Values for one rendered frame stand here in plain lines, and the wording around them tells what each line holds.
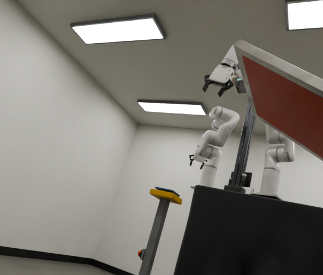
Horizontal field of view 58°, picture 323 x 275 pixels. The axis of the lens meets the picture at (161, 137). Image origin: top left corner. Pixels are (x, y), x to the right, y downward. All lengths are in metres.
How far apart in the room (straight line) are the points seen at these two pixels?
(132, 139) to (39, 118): 2.48
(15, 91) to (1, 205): 1.50
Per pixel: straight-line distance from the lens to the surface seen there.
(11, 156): 4.37
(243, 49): 1.25
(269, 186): 1.81
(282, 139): 1.85
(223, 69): 1.56
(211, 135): 2.03
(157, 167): 5.88
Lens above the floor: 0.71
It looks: 19 degrees up
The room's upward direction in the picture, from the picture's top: 17 degrees clockwise
